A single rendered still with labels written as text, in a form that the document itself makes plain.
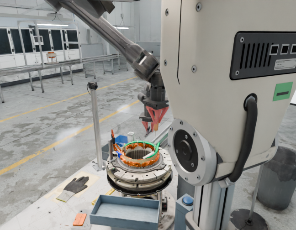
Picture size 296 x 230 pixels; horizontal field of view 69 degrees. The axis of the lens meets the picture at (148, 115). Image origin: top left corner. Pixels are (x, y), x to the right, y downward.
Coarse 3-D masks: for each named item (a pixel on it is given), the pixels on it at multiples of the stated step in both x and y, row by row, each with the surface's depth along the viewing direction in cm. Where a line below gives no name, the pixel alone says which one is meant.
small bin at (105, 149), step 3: (108, 144) 172; (102, 147) 166; (105, 147) 169; (108, 147) 172; (102, 150) 166; (105, 150) 169; (108, 150) 173; (102, 153) 160; (105, 153) 158; (108, 153) 157; (102, 156) 161; (105, 156) 160; (108, 156) 158; (105, 159) 161
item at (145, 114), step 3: (144, 108) 113; (144, 111) 114; (147, 111) 113; (153, 111) 114; (141, 114) 118; (144, 114) 115; (147, 114) 113; (153, 114) 114; (141, 117) 114; (144, 117) 114; (147, 117) 113; (150, 117) 113
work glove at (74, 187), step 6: (72, 180) 137; (78, 180) 136; (84, 180) 137; (66, 186) 131; (72, 186) 131; (78, 186) 131; (84, 186) 132; (66, 192) 127; (72, 192) 127; (78, 192) 128; (60, 198) 123; (66, 198) 123
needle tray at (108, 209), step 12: (96, 204) 83; (108, 204) 87; (120, 204) 87; (132, 204) 86; (144, 204) 85; (156, 204) 84; (96, 216) 76; (108, 216) 76; (120, 216) 81; (132, 216) 81; (144, 216) 81; (156, 216) 81; (120, 228) 79; (132, 228) 76; (144, 228) 75; (156, 228) 74
